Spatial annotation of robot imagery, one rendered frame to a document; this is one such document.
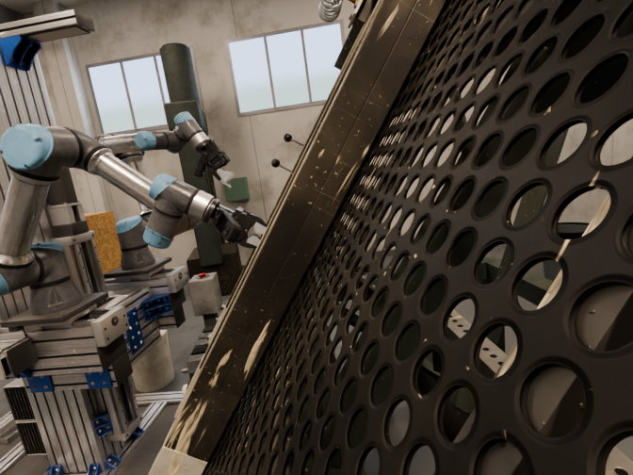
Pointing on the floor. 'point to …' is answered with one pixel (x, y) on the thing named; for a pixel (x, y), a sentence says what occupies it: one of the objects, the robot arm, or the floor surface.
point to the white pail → (154, 367)
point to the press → (230, 263)
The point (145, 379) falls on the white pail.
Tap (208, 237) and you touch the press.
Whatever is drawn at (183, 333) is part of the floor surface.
